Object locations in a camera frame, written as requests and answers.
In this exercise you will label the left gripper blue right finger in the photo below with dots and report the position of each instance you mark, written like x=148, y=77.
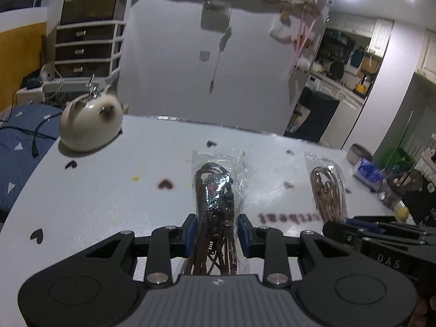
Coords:
x=268, y=244

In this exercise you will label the white drawer cabinet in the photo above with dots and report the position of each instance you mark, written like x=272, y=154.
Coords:
x=89, y=49

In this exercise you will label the white fluffy hanging plush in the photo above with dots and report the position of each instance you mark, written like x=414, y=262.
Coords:
x=303, y=65

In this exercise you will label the blue triangle pattern bedding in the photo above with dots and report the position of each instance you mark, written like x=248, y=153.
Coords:
x=26, y=137

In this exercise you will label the blue tissue packet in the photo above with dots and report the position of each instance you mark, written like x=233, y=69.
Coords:
x=368, y=173

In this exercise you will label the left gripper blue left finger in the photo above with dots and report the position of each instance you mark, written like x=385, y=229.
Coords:
x=166, y=243

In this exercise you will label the white ceramic cat figurine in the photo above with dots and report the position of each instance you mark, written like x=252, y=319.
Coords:
x=91, y=121

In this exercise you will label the dark blue laundry hamper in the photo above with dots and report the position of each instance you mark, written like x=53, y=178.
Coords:
x=311, y=116

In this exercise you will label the glass terrarium tank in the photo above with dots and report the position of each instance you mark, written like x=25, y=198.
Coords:
x=80, y=11

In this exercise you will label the yellow lemon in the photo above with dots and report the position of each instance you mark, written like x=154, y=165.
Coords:
x=402, y=214

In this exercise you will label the glass jar black lid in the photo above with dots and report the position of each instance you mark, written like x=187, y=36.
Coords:
x=396, y=186

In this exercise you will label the green plastic bag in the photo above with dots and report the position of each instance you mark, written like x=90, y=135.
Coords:
x=397, y=160

